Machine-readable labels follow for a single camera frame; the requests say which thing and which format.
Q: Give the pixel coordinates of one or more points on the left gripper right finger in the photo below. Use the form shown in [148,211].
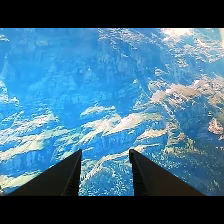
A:
[151,180]

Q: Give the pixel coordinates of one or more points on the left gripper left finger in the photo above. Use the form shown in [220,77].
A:
[61,180]

